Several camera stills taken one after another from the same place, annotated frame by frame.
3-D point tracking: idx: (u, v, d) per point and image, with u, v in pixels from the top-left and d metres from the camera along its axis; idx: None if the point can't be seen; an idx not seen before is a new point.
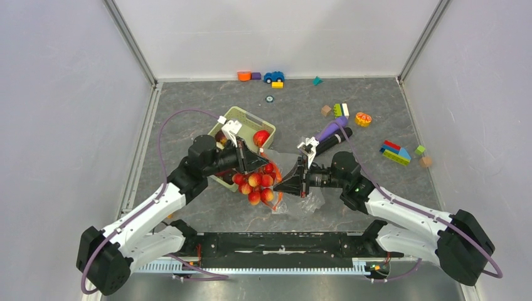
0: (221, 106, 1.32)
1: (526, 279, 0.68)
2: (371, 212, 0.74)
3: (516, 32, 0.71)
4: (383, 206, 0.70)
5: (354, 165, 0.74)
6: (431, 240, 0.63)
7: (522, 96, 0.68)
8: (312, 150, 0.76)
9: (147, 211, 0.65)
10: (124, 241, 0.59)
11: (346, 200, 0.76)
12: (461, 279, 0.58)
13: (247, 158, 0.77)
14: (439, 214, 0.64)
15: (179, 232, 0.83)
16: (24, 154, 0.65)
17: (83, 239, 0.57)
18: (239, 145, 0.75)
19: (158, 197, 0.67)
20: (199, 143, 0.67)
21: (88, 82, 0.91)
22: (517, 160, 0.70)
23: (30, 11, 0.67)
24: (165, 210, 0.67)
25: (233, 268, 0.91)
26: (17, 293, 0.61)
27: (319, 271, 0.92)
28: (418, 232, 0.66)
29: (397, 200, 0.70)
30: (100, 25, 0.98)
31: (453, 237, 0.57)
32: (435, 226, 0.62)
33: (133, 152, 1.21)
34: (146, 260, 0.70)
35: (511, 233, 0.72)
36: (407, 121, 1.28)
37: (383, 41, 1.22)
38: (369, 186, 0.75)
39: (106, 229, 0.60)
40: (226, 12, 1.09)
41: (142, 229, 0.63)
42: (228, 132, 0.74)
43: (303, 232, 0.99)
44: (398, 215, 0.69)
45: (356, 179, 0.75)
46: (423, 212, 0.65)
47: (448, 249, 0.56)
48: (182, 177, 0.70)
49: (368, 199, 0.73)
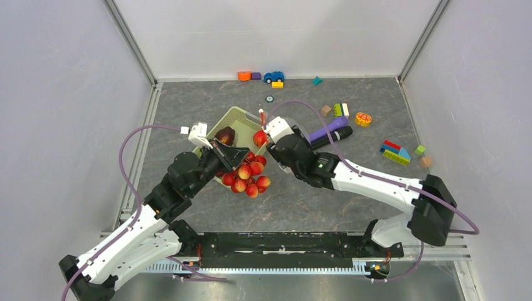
0: (221, 106, 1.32)
1: (526, 280, 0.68)
2: (339, 188, 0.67)
3: (515, 31, 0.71)
4: (352, 181, 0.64)
5: (295, 142, 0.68)
6: (403, 207, 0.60)
7: (522, 96, 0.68)
8: (274, 137, 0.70)
9: (119, 241, 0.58)
10: (95, 274, 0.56)
11: (310, 180, 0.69)
12: (430, 241, 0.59)
13: (228, 158, 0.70)
14: (410, 182, 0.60)
15: (175, 236, 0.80)
16: (24, 154, 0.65)
17: (62, 266, 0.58)
18: (215, 146, 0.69)
19: (132, 224, 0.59)
20: (180, 161, 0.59)
21: (88, 83, 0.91)
22: (516, 160, 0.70)
23: (30, 12, 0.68)
24: (142, 237, 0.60)
25: (233, 268, 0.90)
26: (18, 294, 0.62)
27: (320, 270, 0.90)
28: (388, 202, 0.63)
29: (365, 172, 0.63)
30: (100, 26, 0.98)
31: (427, 205, 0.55)
32: (407, 194, 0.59)
33: (133, 152, 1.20)
34: (135, 272, 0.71)
35: (512, 234, 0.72)
36: (407, 121, 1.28)
37: (383, 41, 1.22)
38: (334, 158, 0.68)
39: (81, 258, 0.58)
40: (225, 12, 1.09)
41: (116, 258, 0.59)
42: (196, 137, 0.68)
43: (303, 232, 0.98)
44: (367, 189, 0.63)
45: (304, 152, 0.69)
46: (394, 182, 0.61)
47: (423, 217, 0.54)
48: (164, 195, 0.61)
49: (334, 175, 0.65)
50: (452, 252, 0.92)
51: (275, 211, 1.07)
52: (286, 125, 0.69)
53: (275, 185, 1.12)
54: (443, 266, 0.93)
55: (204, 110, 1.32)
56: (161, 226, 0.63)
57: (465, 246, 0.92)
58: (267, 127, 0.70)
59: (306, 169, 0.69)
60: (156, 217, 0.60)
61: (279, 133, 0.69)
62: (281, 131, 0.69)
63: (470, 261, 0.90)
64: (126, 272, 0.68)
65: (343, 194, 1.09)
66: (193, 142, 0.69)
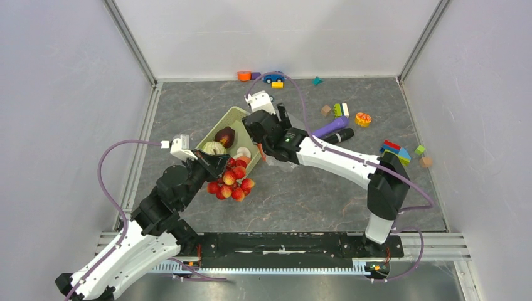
0: (221, 106, 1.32)
1: (526, 281, 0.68)
2: (303, 162, 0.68)
3: (515, 31, 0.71)
4: (316, 155, 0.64)
5: (263, 116, 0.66)
6: (361, 182, 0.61)
7: (522, 96, 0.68)
8: (255, 108, 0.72)
9: (108, 258, 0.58)
10: (88, 291, 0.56)
11: (275, 153, 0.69)
12: (384, 216, 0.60)
13: (213, 166, 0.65)
14: (369, 158, 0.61)
15: (172, 239, 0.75)
16: (24, 153, 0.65)
17: (58, 285, 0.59)
18: (200, 156, 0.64)
19: (120, 241, 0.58)
20: (169, 174, 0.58)
21: (88, 82, 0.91)
22: (516, 160, 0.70)
23: (29, 12, 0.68)
24: (132, 252, 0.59)
25: (233, 268, 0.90)
26: (20, 293, 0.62)
27: (320, 270, 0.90)
28: (348, 177, 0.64)
29: (329, 148, 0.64)
30: (101, 25, 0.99)
31: (382, 179, 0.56)
32: (364, 168, 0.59)
33: (133, 152, 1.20)
34: (134, 280, 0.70)
35: (512, 234, 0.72)
36: (407, 121, 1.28)
37: (383, 41, 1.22)
38: (301, 136, 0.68)
39: (74, 277, 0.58)
40: (224, 12, 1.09)
41: (108, 274, 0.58)
42: (180, 150, 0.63)
43: (303, 232, 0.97)
44: (330, 163, 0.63)
45: (272, 126, 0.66)
46: (353, 157, 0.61)
47: (377, 190, 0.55)
48: (152, 210, 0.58)
49: (298, 150, 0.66)
50: (451, 251, 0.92)
51: (275, 211, 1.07)
52: (268, 100, 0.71)
53: (275, 185, 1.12)
54: (443, 266, 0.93)
55: (204, 110, 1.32)
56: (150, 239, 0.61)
57: (466, 246, 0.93)
58: (250, 97, 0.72)
59: (272, 143, 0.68)
60: (143, 233, 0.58)
61: (260, 105, 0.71)
62: (261, 105, 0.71)
63: (470, 260, 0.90)
64: (124, 282, 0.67)
65: (343, 194, 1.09)
66: (176, 155, 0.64)
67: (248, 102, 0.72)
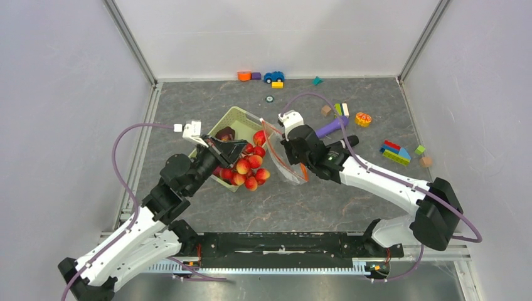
0: (221, 106, 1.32)
1: (527, 281, 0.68)
2: (345, 182, 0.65)
3: (515, 31, 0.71)
4: (360, 175, 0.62)
5: (307, 131, 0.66)
6: (408, 208, 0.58)
7: (522, 96, 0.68)
8: (287, 127, 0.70)
9: (117, 243, 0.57)
10: (93, 276, 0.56)
11: (317, 170, 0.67)
12: (432, 245, 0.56)
13: (226, 153, 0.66)
14: (418, 182, 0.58)
15: (175, 237, 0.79)
16: (24, 155, 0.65)
17: (61, 269, 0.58)
18: (211, 143, 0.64)
19: (129, 226, 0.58)
20: (172, 164, 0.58)
21: (88, 82, 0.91)
22: (516, 160, 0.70)
23: (29, 12, 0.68)
24: (140, 239, 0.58)
25: (233, 268, 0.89)
26: (19, 294, 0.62)
27: (320, 270, 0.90)
28: (393, 201, 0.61)
29: (373, 169, 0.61)
30: (101, 26, 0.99)
31: (431, 207, 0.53)
32: (413, 194, 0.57)
33: (133, 152, 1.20)
34: (136, 273, 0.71)
35: (512, 233, 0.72)
36: (407, 121, 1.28)
37: (383, 41, 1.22)
38: (344, 155, 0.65)
39: (79, 261, 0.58)
40: (225, 12, 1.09)
41: (115, 259, 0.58)
42: (189, 136, 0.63)
43: (303, 232, 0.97)
44: (374, 185, 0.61)
45: (316, 143, 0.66)
46: (401, 181, 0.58)
47: (425, 218, 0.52)
48: (162, 197, 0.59)
49: (342, 169, 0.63)
50: (452, 252, 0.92)
51: (275, 211, 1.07)
52: (300, 118, 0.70)
53: (275, 184, 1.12)
54: (443, 266, 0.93)
55: (204, 110, 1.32)
56: (159, 228, 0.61)
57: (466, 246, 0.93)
58: (281, 116, 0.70)
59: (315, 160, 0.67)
60: (154, 219, 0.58)
61: (293, 124, 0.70)
62: (294, 123, 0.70)
63: (470, 260, 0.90)
64: (125, 273, 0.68)
65: (343, 194, 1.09)
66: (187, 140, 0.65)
67: (280, 120, 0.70)
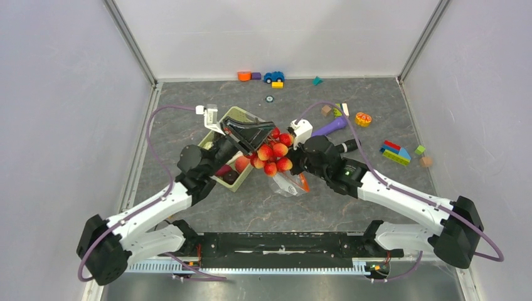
0: (221, 106, 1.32)
1: (527, 280, 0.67)
2: (362, 197, 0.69)
3: (515, 31, 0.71)
4: (379, 192, 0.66)
5: (327, 145, 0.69)
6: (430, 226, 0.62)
7: (522, 96, 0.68)
8: (299, 134, 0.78)
9: (151, 208, 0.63)
10: (126, 233, 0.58)
11: (334, 185, 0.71)
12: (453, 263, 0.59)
13: (246, 140, 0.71)
14: (440, 202, 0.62)
15: (180, 232, 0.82)
16: (24, 154, 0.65)
17: (88, 226, 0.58)
18: (228, 132, 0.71)
19: (165, 195, 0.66)
20: (186, 156, 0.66)
21: (88, 81, 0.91)
22: (516, 159, 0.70)
23: (29, 11, 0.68)
24: (170, 209, 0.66)
25: (234, 268, 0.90)
26: (18, 293, 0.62)
27: (320, 270, 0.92)
28: (414, 218, 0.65)
29: (393, 186, 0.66)
30: (101, 25, 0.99)
31: (457, 227, 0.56)
32: (436, 214, 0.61)
33: (133, 152, 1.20)
34: (145, 255, 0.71)
35: (513, 233, 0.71)
36: (407, 121, 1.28)
37: (383, 41, 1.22)
38: (362, 169, 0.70)
39: (112, 219, 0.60)
40: (225, 12, 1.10)
41: (145, 224, 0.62)
42: (207, 124, 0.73)
43: (303, 232, 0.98)
44: (397, 203, 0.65)
45: (334, 156, 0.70)
46: (424, 200, 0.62)
47: (451, 238, 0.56)
48: (189, 179, 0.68)
49: (361, 185, 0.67)
50: None
51: (275, 211, 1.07)
52: (310, 126, 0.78)
53: None
54: (443, 266, 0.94)
55: None
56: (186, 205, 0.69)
57: None
58: (295, 125, 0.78)
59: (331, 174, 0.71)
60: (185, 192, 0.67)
61: (304, 132, 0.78)
62: (304, 131, 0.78)
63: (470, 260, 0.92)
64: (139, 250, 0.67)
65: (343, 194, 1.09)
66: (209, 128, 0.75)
67: (293, 127, 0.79)
